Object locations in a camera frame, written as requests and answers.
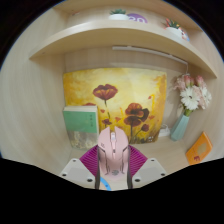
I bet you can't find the pink computer mouse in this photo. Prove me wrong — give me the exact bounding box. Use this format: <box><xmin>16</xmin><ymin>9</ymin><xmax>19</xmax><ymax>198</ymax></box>
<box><xmin>97</xmin><ymin>125</ymin><xmax>130</xmax><ymax>181</ymax></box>

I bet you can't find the wooden shelf board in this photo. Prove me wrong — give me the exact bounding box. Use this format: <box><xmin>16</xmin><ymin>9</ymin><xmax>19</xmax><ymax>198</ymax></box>
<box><xmin>29</xmin><ymin>19</ymin><xmax>218</xmax><ymax>78</ymax></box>

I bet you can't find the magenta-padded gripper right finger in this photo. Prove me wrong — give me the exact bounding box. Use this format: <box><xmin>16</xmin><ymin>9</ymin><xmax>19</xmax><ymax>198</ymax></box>
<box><xmin>126</xmin><ymin>143</ymin><xmax>168</xmax><ymax>190</ymax></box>

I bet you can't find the white cable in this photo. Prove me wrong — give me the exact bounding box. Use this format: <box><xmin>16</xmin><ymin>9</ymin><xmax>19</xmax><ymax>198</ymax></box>
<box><xmin>159</xmin><ymin>123</ymin><xmax>171</xmax><ymax>133</ymax></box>

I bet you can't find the small plant in white pot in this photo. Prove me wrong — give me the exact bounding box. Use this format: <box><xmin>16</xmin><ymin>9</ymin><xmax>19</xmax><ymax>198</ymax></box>
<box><xmin>108</xmin><ymin>8</ymin><xmax>130</xmax><ymax>21</ymax></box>

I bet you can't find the purple round disc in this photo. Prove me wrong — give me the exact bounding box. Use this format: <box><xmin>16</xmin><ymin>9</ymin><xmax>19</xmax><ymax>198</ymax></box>
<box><xmin>127</xmin><ymin>13</ymin><xmax>149</xmax><ymax>24</ymax></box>

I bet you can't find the teal faceted vase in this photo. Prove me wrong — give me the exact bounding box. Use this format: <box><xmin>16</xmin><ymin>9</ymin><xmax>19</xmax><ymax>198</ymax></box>
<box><xmin>170</xmin><ymin>112</ymin><xmax>191</xmax><ymax>142</ymax></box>

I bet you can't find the red-green plant in white pot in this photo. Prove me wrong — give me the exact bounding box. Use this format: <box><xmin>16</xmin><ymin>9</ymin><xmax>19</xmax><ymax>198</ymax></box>
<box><xmin>163</xmin><ymin>18</ymin><xmax>188</xmax><ymax>40</ymax></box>

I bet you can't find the pink and white flower bouquet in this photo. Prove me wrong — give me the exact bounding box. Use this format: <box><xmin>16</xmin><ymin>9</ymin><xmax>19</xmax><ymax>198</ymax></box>
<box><xmin>173</xmin><ymin>73</ymin><xmax>213</xmax><ymax>117</ymax></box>

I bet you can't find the green and beige book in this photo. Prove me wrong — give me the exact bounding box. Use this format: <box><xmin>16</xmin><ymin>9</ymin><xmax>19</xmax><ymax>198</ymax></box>
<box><xmin>62</xmin><ymin>105</ymin><xmax>100</xmax><ymax>150</ymax></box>

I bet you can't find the orange book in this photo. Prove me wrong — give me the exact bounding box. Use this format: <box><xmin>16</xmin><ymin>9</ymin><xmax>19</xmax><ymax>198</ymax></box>
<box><xmin>185</xmin><ymin>131</ymin><xmax>214</xmax><ymax>166</ymax></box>

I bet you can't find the white power strip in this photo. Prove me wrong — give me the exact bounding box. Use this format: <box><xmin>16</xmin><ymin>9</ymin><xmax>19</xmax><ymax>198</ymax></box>
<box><xmin>158</xmin><ymin>128</ymin><xmax>172</xmax><ymax>138</ymax></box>

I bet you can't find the yellow poppy flower painting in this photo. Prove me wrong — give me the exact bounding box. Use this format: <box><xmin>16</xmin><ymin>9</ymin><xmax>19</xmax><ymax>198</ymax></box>
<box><xmin>62</xmin><ymin>67</ymin><xmax>168</xmax><ymax>145</ymax></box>

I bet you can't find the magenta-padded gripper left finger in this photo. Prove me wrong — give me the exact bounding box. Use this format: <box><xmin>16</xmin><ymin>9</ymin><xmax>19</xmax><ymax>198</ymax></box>
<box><xmin>58</xmin><ymin>143</ymin><xmax>102</xmax><ymax>190</ymax></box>

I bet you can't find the white light bar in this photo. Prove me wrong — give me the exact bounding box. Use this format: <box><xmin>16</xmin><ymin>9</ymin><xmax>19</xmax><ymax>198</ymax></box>
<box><xmin>111</xmin><ymin>45</ymin><xmax>189</xmax><ymax>65</ymax></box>

